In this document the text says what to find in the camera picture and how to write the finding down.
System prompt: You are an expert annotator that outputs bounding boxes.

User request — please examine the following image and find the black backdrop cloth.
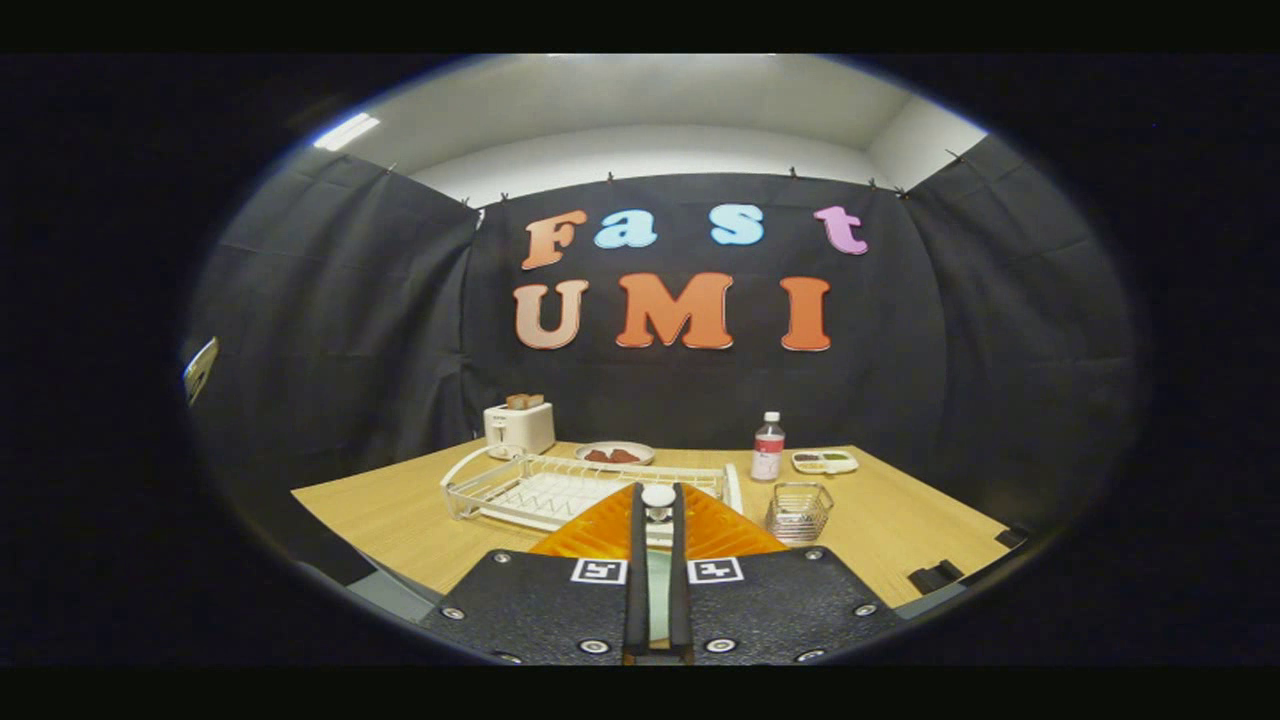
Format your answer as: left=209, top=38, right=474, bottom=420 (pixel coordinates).
left=185, top=135, right=1141, bottom=561

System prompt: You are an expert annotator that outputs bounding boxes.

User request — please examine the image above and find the beige plate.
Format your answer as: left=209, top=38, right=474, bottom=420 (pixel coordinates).
left=575, top=441, right=656, bottom=467

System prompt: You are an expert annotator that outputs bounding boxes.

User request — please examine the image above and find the metal wire basket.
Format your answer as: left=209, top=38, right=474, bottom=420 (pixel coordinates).
left=765, top=482, right=835, bottom=544

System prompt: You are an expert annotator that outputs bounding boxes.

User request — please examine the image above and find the white wire dish rack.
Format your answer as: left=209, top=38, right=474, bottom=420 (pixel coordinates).
left=440, top=445, right=744, bottom=548

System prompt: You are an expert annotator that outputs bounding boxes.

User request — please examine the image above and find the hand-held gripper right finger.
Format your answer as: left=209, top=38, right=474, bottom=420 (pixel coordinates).
left=670, top=483, right=906, bottom=666

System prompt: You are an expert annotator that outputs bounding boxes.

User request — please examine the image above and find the ceiling light panel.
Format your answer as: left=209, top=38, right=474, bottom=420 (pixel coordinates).
left=313, top=112, right=381, bottom=152

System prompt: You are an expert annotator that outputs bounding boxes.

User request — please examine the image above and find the pale green plate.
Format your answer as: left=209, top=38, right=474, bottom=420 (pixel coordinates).
left=647, top=548, right=672, bottom=643

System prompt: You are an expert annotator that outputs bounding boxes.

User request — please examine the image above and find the white toaster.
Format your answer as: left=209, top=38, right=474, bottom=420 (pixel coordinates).
left=483, top=402, right=557, bottom=459

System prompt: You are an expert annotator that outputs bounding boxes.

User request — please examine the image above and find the clear plastic water bottle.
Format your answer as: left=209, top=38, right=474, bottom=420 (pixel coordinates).
left=750, top=411, right=787, bottom=483

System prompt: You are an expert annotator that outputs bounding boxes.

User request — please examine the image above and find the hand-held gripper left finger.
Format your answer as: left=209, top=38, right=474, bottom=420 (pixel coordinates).
left=420, top=483, right=649, bottom=666

